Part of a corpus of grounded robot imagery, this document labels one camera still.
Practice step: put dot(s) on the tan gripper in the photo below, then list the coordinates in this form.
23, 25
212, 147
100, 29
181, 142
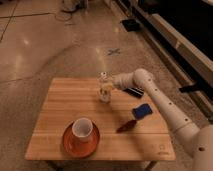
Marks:
108, 87

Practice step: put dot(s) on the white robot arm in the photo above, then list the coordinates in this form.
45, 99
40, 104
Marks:
197, 142

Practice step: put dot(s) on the black rectangular block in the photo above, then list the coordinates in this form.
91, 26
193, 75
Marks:
136, 92

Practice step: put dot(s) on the blue sponge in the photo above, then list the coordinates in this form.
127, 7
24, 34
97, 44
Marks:
141, 111

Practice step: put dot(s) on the wooden table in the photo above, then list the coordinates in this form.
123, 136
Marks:
69, 99

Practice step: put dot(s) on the white cup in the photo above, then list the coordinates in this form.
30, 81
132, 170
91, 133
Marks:
82, 129

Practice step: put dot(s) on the black floor mat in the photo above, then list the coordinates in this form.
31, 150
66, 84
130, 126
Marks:
130, 25

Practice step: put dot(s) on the orange plate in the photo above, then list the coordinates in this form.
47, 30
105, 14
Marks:
79, 149

